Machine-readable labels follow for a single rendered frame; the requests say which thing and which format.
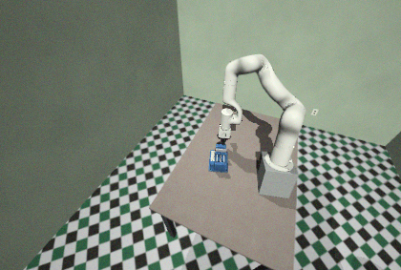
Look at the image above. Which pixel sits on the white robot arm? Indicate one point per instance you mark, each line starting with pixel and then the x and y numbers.
pixel 291 120

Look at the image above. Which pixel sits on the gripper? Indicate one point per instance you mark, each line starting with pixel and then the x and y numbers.
pixel 224 134

